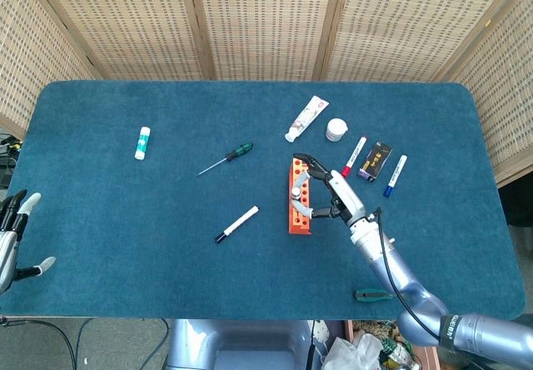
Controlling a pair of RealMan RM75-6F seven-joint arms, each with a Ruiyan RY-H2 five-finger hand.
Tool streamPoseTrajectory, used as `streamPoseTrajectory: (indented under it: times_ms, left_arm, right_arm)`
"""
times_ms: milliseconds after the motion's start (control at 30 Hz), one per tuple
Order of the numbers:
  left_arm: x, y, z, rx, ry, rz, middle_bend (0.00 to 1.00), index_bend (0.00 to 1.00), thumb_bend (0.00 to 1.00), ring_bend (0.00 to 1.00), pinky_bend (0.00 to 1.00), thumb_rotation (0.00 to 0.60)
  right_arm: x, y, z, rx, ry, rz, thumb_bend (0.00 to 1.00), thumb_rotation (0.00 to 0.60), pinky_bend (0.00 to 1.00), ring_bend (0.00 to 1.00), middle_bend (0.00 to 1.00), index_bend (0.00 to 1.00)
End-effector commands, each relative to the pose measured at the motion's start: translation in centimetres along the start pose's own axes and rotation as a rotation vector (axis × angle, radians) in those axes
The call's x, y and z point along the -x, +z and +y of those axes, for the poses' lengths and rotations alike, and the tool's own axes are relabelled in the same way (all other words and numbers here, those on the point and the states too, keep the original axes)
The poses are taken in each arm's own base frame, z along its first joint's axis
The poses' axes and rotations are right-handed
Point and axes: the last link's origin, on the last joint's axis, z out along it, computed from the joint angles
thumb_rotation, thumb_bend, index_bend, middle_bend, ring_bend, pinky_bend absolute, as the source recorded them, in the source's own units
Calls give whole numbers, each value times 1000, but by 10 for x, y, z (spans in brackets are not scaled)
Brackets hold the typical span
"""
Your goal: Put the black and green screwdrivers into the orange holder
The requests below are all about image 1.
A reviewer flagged red capped whiteboard marker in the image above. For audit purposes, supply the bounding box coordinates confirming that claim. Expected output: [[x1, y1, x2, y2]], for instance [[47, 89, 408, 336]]
[[341, 135, 368, 178]]

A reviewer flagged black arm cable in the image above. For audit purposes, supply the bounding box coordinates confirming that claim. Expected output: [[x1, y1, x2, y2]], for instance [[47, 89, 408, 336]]
[[371, 206, 443, 343]]

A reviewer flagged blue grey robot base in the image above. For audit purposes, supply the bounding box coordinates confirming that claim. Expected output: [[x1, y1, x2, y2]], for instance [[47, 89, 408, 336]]
[[165, 318, 317, 370]]

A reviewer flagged blue capped whiteboard marker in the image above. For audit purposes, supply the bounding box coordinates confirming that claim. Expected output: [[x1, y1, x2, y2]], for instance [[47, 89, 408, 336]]
[[383, 154, 409, 198]]

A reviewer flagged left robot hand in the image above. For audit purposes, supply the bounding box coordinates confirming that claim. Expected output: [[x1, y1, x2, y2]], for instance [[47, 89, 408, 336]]
[[0, 189, 57, 296]]

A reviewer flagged white cream tube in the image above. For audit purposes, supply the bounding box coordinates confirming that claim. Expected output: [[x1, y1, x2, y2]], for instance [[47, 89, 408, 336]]
[[284, 95, 330, 143]]

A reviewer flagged white green glue stick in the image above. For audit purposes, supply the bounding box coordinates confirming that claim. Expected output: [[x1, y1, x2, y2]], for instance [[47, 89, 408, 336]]
[[134, 126, 151, 161]]

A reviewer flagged blue felt table mat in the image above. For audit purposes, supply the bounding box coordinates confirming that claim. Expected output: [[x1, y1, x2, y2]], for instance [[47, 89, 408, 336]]
[[0, 80, 526, 321]]

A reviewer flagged teal handled screwdriver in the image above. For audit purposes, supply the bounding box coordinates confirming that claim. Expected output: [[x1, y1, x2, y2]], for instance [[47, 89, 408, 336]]
[[352, 287, 395, 303]]

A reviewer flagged white round jar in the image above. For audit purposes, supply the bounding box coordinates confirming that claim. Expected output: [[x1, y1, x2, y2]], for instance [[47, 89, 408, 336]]
[[325, 117, 348, 142]]

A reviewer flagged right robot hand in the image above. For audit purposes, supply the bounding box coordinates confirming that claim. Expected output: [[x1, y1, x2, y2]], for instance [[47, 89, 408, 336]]
[[291, 152, 382, 228]]

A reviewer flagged white plastic bag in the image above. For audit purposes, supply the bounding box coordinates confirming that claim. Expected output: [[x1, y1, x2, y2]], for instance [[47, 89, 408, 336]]
[[322, 332, 384, 370]]

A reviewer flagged orange tool holder block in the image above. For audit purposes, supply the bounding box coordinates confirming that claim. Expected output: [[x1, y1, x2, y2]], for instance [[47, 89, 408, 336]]
[[286, 157, 313, 236]]

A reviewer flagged pink bin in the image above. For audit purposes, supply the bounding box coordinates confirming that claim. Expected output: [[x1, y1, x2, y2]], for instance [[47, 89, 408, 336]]
[[345, 319, 442, 370]]

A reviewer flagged black purple small box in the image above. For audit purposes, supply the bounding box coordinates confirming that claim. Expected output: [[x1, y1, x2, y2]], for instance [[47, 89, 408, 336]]
[[356, 139, 394, 183]]

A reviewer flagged green black handled screwdriver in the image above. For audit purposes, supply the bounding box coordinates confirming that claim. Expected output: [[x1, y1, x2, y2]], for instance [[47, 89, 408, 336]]
[[196, 142, 254, 178]]

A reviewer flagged black floor cable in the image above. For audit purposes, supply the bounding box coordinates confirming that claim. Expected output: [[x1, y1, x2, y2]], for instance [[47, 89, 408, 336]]
[[0, 317, 172, 370]]

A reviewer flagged black capped whiteboard marker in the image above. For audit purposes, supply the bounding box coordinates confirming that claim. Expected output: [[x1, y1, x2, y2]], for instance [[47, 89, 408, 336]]
[[214, 205, 261, 244]]

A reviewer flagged woven wooden folding screen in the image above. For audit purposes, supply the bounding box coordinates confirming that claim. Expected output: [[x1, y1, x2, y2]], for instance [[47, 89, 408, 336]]
[[0, 0, 533, 188]]

